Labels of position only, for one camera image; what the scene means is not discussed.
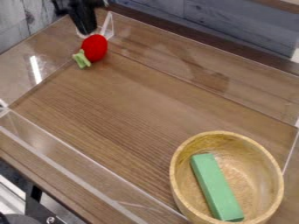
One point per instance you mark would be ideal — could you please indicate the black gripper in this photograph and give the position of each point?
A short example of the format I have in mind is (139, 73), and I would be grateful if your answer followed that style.
(82, 13)

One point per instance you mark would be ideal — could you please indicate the red toy strawberry green stem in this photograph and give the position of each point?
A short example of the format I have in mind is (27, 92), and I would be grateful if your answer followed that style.
(92, 50)

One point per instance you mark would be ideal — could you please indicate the green rectangular block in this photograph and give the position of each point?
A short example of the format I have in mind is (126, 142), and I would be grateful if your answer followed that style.
(220, 198)

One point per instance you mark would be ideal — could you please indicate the wooden bowl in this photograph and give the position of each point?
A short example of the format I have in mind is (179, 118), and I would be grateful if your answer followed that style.
(251, 171)

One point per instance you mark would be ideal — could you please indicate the black metal stand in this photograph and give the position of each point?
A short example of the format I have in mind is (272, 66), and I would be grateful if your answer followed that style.
(36, 210)

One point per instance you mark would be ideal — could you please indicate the clear acrylic enclosure wall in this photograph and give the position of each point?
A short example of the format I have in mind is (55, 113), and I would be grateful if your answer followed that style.
(91, 133)

